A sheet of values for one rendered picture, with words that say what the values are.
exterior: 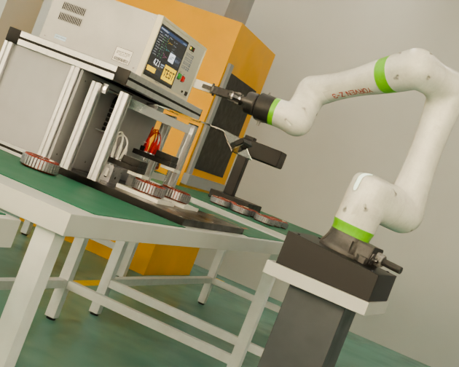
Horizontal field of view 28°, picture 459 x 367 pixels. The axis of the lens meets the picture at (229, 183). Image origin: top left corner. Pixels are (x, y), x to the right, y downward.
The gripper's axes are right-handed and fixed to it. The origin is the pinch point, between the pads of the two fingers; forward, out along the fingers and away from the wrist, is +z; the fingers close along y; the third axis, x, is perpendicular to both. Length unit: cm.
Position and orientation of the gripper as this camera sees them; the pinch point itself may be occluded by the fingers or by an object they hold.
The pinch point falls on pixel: (203, 86)
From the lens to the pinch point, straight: 311.2
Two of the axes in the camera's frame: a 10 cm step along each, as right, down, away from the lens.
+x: 3.6, -9.3, -0.2
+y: 2.9, 0.9, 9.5
